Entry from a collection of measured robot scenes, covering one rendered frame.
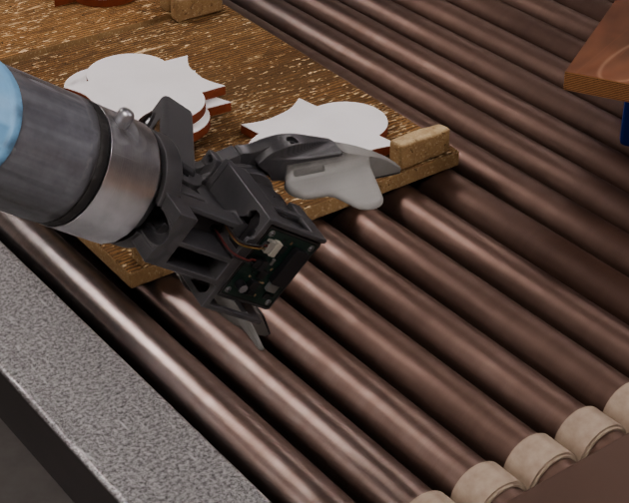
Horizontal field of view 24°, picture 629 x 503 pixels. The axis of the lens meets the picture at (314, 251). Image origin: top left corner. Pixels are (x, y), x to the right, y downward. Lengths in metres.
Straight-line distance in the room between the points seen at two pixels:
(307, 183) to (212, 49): 0.64
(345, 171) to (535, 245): 0.36
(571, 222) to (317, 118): 0.26
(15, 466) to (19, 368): 1.32
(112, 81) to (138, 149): 0.59
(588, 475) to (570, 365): 0.16
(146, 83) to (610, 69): 0.43
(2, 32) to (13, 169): 0.85
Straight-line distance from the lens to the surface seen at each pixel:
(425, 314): 1.17
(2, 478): 2.43
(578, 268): 1.24
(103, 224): 0.82
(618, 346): 1.16
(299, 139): 0.92
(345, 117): 1.39
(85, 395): 1.10
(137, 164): 0.81
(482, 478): 1.02
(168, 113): 0.95
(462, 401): 1.08
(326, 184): 0.92
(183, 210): 0.82
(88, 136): 0.79
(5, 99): 0.76
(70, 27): 1.61
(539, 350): 1.15
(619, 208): 1.33
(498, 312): 1.18
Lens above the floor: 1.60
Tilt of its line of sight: 34 degrees down
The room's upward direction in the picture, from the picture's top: straight up
